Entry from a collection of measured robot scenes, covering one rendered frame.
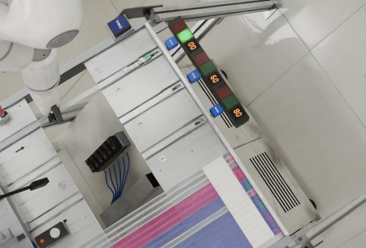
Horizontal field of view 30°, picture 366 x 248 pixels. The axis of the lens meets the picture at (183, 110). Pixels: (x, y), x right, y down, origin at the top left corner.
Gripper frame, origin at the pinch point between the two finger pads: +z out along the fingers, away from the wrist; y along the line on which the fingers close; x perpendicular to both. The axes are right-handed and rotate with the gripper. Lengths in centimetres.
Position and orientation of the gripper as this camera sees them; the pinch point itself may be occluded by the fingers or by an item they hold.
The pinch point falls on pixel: (45, 102)
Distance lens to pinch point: 170.5
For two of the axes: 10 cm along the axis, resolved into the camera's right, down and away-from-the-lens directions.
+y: 5.4, 8.1, -2.3
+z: -1.3, 3.4, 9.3
